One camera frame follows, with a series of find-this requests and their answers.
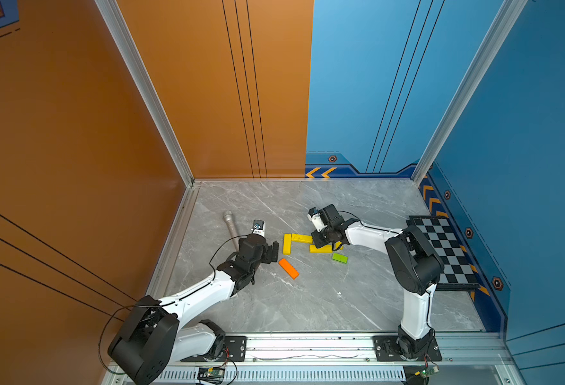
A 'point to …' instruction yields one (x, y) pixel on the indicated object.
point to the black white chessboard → (457, 274)
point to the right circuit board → (419, 374)
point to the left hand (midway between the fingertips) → (266, 237)
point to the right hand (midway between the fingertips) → (315, 236)
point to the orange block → (290, 269)
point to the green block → (340, 257)
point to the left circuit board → (211, 375)
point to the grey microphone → (228, 218)
